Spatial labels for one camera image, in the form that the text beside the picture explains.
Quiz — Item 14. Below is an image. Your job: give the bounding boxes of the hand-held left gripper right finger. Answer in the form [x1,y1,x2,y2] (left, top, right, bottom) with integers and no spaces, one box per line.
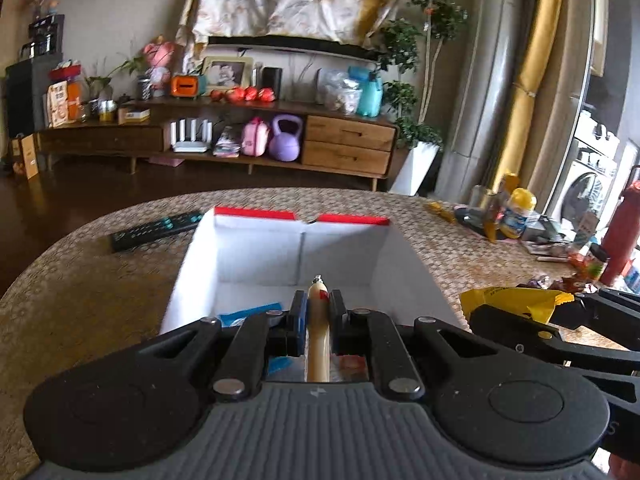
[327,290,506,401]

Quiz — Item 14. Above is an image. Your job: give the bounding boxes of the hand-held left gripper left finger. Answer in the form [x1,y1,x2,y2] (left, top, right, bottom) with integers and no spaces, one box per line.
[130,290,308,402]

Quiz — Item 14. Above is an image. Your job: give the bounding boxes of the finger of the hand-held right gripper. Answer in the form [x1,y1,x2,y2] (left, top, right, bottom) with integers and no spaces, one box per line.
[552,287,640,331]
[469,304,568,356]

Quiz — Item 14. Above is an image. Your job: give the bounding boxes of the beige sausage stick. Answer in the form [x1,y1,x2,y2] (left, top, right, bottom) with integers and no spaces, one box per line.
[306,274,332,383]

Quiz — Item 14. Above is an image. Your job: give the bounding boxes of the yellow snack packet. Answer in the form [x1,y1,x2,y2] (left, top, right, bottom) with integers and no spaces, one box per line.
[459,285,576,328]

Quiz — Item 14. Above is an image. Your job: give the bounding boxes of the red cardboard box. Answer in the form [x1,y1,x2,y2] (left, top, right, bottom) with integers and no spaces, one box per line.
[159,205,472,383]

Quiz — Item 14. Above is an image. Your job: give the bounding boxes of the glass jar with black lid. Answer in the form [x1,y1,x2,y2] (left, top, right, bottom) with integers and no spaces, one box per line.
[582,245,611,283]

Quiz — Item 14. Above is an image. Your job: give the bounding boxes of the red insulated water bottle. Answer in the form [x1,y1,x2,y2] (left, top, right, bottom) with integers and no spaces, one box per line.
[600,165,640,286]

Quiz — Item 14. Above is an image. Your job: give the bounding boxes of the white standing card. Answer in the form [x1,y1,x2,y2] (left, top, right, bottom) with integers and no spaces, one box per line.
[575,210,600,251]

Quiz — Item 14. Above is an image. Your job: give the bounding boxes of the stack of papers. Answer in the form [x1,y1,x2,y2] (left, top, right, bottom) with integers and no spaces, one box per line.
[522,240,576,263]

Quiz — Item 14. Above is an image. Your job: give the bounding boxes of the yellow lid vitamin bottle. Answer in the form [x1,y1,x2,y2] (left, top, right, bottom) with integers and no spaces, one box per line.
[500,187,538,241]

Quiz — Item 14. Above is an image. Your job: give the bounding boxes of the dark round coaster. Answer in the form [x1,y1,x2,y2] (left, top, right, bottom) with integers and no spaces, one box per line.
[455,207,501,236]

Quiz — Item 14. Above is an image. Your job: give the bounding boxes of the clear drinking glass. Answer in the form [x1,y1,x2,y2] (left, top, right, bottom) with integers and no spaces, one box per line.
[470,185,496,221]

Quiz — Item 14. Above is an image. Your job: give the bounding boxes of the tall yellow snack bag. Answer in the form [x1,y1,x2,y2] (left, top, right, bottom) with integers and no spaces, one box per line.
[482,174,518,245]

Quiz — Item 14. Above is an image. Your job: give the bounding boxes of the small yellow wrapper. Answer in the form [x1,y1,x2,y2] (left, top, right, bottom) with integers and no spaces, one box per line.
[425,201,456,221]

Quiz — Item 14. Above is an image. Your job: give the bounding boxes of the white planter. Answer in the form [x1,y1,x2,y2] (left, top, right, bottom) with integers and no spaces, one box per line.
[390,140,441,197]

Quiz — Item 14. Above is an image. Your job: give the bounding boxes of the black remote control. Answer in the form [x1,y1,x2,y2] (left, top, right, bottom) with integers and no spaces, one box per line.
[110,211,205,253]

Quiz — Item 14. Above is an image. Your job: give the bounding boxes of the purple kettlebell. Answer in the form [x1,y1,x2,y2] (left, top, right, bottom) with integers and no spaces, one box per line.
[269,115,304,162]

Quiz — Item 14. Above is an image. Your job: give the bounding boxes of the pink toy bag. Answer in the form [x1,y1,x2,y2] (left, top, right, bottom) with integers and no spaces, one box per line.
[241,117,271,157]

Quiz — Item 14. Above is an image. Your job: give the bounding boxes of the wooden television cabinet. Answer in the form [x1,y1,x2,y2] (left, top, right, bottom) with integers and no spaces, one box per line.
[35,97,401,191]

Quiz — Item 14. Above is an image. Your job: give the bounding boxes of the colourful toy packets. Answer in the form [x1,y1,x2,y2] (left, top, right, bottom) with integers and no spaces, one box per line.
[212,127,243,157]

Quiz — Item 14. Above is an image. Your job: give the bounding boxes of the white router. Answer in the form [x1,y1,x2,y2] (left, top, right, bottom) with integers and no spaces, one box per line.
[169,117,211,153]

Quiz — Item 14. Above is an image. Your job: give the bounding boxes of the blue plastic bottle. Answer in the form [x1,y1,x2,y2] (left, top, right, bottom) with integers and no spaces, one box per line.
[348,65,385,117]

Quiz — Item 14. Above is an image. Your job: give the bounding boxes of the clear plastic bag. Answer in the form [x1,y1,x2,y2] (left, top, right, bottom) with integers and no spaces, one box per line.
[316,67,363,115]

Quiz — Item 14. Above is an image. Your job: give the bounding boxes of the black speaker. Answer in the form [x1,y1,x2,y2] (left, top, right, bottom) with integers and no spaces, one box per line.
[262,66,283,101]

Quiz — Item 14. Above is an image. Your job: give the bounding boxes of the grey tower air conditioner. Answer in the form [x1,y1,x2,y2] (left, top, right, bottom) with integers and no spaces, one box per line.
[440,0,543,196]

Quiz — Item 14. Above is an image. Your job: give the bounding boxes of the framed photo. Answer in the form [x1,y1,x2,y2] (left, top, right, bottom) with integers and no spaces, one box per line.
[201,56,255,92]

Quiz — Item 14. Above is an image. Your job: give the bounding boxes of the yellow curtain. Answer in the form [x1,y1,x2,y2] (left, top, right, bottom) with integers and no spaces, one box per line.
[492,0,566,191]

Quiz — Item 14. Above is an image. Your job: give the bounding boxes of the orange toy box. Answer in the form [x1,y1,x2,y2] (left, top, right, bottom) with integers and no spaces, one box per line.
[170,74,207,97]

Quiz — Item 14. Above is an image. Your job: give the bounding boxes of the flat screen television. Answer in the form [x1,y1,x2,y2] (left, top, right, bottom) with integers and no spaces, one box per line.
[207,35,378,63]

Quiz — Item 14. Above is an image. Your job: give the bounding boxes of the small plant in vase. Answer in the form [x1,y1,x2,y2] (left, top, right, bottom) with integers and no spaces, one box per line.
[87,55,151,101]

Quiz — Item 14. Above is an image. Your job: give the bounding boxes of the green potted tree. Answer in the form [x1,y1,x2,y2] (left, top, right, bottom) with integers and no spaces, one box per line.
[375,0,468,151]

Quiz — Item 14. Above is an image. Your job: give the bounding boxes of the pink doll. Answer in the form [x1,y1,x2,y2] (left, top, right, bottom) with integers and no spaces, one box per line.
[142,35,176,97]

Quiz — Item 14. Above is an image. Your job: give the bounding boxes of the brown paper bag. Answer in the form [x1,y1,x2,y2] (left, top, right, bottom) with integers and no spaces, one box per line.
[11,134,40,180]

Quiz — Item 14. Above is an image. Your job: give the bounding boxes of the orange printed sign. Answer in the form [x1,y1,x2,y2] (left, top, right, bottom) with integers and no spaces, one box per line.
[47,82,81,128]

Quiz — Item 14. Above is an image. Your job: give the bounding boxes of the floral dust cover cloth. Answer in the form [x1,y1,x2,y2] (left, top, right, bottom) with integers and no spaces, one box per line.
[175,0,406,61]

